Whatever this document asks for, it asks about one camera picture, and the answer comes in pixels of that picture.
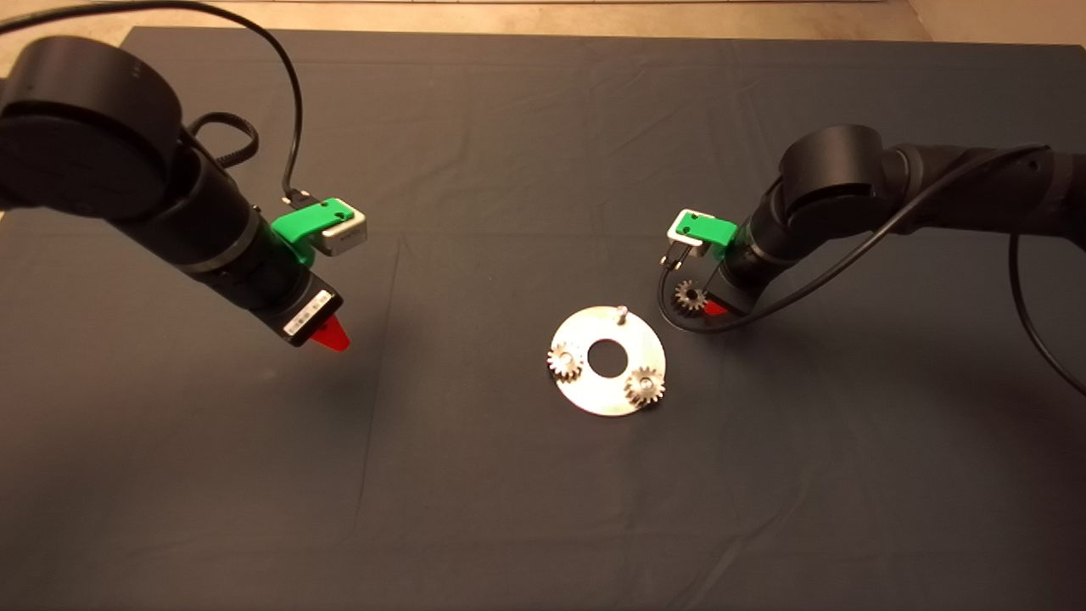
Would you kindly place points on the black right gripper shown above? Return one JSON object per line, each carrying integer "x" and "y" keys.
{"x": 734, "y": 293}

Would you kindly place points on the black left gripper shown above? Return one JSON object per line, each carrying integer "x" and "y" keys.
{"x": 307, "y": 310}

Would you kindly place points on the dark steel planetary gear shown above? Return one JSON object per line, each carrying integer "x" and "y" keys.
{"x": 636, "y": 389}
{"x": 681, "y": 297}

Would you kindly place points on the bright steel planetary gear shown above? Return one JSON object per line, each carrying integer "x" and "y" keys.
{"x": 564, "y": 363}

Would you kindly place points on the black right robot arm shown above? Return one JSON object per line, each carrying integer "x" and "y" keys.
{"x": 848, "y": 187}

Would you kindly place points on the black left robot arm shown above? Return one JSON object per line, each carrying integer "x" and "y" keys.
{"x": 102, "y": 136}

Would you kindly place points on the round metal carrier plate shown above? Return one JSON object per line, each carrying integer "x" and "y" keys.
{"x": 594, "y": 399}

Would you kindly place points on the dark grey table cloth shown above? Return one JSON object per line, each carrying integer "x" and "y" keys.
{"x": 543, "y": 526}

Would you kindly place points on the green right camera mount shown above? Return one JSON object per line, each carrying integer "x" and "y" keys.
{"x": 713, "y": 231}

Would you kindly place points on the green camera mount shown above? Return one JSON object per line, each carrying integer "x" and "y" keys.
{"x": 305, "y": 222}
{"x": 713, "y": 231}

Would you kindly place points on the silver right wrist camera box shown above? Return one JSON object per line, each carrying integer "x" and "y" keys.
{"x": 674, "y": 231}

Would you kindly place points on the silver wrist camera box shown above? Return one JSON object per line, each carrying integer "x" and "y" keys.
{"x": 674, "y": 231}
{"x": 346, "y": 238}

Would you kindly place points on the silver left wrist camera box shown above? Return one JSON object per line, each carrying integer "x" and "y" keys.
{"x": 346, "y": 238}

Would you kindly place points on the green left camera mount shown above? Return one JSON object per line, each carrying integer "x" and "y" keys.
{"x": 305, "y": 222}

